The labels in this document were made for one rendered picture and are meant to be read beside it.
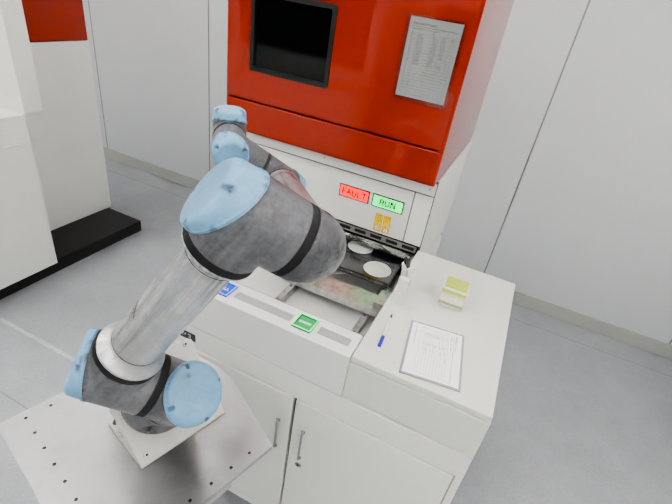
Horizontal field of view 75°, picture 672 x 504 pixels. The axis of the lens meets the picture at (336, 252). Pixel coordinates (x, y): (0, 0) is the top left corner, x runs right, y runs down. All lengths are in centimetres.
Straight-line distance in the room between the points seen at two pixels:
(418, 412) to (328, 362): 25
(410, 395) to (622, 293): 239
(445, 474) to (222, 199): 95
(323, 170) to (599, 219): 195
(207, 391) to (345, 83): 101
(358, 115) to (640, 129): 187
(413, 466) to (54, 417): 87
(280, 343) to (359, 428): 31
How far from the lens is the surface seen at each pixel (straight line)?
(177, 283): 65
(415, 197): 152
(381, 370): 109
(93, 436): 116
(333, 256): 61
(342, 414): 125
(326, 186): 164
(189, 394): 86
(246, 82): 166
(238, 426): 112
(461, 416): 111
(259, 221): 55
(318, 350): 113
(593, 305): 336
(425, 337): 121
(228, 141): 92
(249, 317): 120
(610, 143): 296
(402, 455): 127
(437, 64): 137
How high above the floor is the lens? 173
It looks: 31 degrees down
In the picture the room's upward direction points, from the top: 10 degrees clockwise
